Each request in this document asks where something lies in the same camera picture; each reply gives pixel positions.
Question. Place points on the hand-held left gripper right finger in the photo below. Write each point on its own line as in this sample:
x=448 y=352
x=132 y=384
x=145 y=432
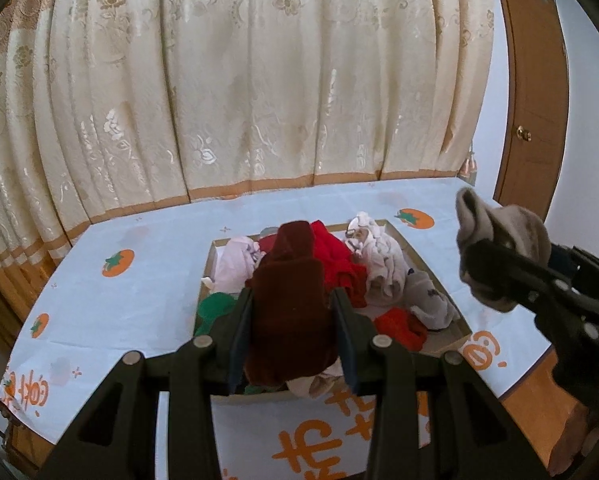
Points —
x=347 y=355

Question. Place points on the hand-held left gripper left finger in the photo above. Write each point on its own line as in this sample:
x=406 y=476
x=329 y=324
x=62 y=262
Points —
x=239 y=350

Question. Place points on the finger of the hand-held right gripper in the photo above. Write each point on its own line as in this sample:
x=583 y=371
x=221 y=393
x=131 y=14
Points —
x=509 y=272
x=579 y=267

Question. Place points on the taupe sock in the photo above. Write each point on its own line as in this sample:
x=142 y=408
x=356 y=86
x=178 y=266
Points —
x=509 y=230

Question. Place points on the beige crinkled underwear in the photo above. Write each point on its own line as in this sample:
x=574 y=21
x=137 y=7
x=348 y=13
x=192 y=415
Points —
x=309 y=386

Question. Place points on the maroon fleece sock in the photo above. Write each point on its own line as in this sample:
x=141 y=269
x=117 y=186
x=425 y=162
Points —
x=289 y=320

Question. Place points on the red knit sock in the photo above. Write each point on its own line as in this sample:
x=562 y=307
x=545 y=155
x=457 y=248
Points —
x=399 y=327

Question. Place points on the light grey sock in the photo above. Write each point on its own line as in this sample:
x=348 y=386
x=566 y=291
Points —
x=429 y=302

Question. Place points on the shallow cardboard box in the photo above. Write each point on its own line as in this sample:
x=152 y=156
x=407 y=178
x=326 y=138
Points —
x=449 y=337

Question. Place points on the person's right hand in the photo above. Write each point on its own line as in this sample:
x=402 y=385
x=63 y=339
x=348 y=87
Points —
x=572 y=440

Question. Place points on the white orange-print table cover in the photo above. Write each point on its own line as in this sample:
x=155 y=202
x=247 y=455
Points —
x=154 y=300

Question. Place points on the curtain tassel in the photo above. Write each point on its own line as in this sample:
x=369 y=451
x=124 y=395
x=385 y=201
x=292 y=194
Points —
x=469 y=165

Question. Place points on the brass door knob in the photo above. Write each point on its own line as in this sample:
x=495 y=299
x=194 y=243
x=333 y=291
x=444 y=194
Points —
x=523 y=133

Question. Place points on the brown wooden door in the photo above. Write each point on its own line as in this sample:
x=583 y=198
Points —
x=529 y=60

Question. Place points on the cream floral curtain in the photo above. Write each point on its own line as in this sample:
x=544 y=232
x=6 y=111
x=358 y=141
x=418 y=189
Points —
x=254 y=85

